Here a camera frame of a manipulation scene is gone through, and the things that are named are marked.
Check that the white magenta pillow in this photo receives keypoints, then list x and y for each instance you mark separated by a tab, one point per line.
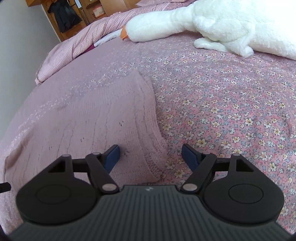
105	39

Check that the red white box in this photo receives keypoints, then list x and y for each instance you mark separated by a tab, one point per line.
98	11

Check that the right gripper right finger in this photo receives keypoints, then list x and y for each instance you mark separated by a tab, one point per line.
232	189

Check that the black hanging jacket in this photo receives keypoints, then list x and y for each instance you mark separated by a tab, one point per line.
64	14

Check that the white plush goose toy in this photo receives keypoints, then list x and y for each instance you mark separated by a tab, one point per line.
239	27

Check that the pink checkered quilt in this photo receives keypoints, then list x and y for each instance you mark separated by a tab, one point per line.
66	51

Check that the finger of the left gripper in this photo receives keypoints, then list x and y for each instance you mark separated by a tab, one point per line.
5	187

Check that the pink floral bed sheet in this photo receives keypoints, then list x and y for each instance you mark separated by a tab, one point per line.
216	102

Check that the pink knitted cardigan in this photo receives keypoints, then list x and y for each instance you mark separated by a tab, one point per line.
63	118

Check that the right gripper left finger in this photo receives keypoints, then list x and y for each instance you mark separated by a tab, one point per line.
68	189

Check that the wooden wardrobe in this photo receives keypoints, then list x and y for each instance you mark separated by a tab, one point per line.
84	10

